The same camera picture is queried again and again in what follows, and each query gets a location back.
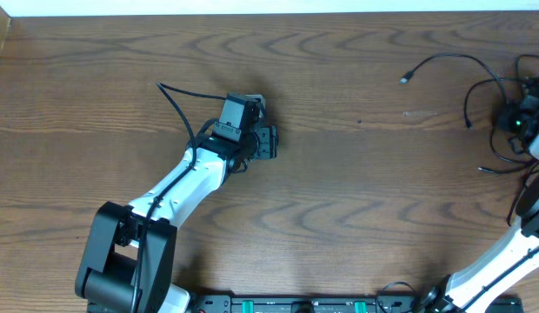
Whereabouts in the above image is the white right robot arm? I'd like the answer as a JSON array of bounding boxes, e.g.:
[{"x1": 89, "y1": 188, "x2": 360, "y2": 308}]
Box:
[{"x1": 414, "y1": 76, "x2": 539, "y2": 312}]

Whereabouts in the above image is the thick black USB cable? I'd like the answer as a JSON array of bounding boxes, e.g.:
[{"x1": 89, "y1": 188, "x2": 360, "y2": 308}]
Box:
[{"x1": 398, "y1": 52, "x2": 539, "y2": 227}]

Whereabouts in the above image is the black left camera cable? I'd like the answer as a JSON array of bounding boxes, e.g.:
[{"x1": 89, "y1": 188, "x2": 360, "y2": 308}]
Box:
[{"x1": 130, "y1": 82, "x2": 230, "y2": 313}]

